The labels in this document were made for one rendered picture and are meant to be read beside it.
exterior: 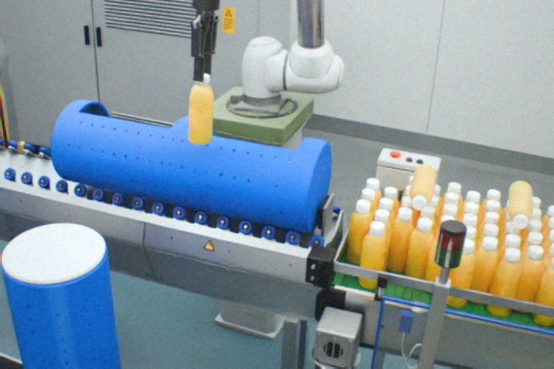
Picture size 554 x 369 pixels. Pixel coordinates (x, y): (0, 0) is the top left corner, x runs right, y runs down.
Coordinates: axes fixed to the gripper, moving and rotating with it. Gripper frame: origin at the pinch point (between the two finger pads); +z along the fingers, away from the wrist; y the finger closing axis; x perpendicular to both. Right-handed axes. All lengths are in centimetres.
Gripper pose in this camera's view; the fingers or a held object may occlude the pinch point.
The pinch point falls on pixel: (202, 67)
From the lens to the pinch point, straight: 183.0
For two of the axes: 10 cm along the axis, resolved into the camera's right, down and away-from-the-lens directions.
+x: 9.4, 2.0, -2.8
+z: -0.9, 9.3, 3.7
